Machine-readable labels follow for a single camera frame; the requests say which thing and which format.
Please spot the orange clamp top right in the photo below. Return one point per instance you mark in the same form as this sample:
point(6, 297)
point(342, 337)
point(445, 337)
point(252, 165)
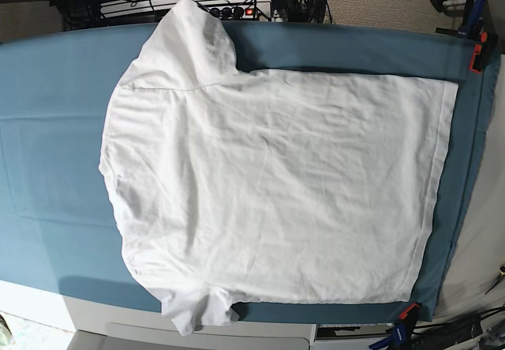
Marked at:
point(482, 52)

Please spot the orange blue clamp bottom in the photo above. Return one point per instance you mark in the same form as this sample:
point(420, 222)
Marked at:
point(400, 335)

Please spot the white T-shirt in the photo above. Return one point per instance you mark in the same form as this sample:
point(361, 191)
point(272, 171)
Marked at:
point(269, 186)

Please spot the black power strip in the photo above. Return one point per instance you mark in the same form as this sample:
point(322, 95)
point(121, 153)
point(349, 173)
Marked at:
point(237, 13)

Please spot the teal table cloth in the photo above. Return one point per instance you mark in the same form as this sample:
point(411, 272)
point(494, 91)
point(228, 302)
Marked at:
point(58, 232)

